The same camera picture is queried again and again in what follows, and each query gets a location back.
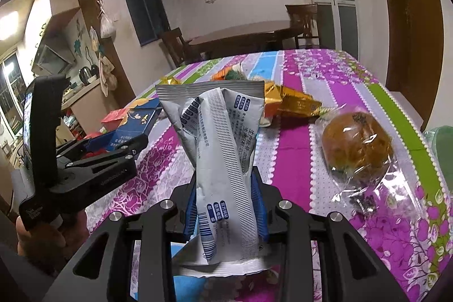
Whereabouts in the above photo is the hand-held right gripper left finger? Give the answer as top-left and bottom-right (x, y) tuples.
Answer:
(42, 181), (199, 302)

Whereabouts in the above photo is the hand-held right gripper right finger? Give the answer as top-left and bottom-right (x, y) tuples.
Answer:
(251, 176), (411, 302)

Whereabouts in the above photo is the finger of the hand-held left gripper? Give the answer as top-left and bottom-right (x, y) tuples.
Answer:
(56, 132), (149, 158)
(67, 151), (138, 170)

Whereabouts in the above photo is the silver white snack wrapper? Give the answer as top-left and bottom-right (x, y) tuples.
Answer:
(156, 81), (268, 279)

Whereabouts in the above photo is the brown bun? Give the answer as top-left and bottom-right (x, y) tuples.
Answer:
(311, 104), (425, 218)

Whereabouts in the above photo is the person's left hand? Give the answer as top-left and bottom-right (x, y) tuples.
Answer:
(16, 209), (90, 276)

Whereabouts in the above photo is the blue gold cardboard box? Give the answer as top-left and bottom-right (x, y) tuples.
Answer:
(102, 98), (162, 151)

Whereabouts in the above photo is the red printed packet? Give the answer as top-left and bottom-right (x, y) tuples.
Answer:
(100, 107), (130, 126)

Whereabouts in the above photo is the striped floral tablecloth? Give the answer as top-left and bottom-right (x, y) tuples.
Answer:
(85, 48), (453, 302)

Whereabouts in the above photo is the black electric kettle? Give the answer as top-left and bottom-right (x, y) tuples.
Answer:
(78, 65), (100, 85)

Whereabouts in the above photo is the kitchen range hood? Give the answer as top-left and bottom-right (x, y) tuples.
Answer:
(32, 43), (76, 77)

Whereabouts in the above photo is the dark wooden chair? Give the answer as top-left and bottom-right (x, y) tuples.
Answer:
(285, 4), (321, 50)
(158, 28), (203, 68)

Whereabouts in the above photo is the gold foil snack wrapper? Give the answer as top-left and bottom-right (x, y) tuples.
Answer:
(264, 81), (335, 121)

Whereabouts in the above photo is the orange green snack wrapper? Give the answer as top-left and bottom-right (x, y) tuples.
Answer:
(210, 63), (266, 82)

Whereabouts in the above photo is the hanging clear plastic bag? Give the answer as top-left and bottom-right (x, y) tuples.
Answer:
(99, 0), (116, 39)

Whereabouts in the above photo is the dark blue framed window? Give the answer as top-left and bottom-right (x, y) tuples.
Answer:
(117, 0), (171, 48)

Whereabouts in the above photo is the dark wooden dining table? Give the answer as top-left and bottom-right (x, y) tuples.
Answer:
(186, 20), (305, 63)

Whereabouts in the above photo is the brown wooden door frame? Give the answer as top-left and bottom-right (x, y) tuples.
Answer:
(368, 0), (438, 131)

